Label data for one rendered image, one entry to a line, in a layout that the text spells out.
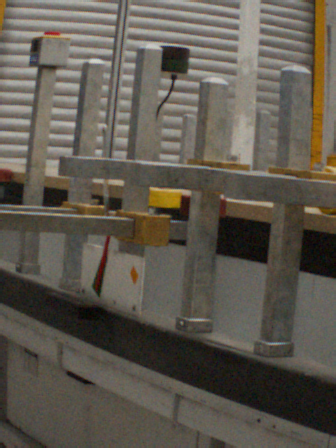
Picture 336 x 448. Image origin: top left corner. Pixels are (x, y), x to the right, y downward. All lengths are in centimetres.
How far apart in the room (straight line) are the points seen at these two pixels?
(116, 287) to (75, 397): 88
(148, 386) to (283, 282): 49
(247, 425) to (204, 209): 36
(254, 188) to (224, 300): 96
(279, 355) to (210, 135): 40
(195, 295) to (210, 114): 28
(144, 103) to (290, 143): 50
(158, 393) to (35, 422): 123
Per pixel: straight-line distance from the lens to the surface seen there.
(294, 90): 182
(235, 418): 197
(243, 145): 388
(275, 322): 183
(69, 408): 316
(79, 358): 251
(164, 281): 261
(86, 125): 249
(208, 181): 171
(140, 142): 226
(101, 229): 220
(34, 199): 273
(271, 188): 146
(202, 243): 204
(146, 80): 226
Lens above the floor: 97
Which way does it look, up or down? 3 degrees down
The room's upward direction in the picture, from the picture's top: 5 degrees clockwise
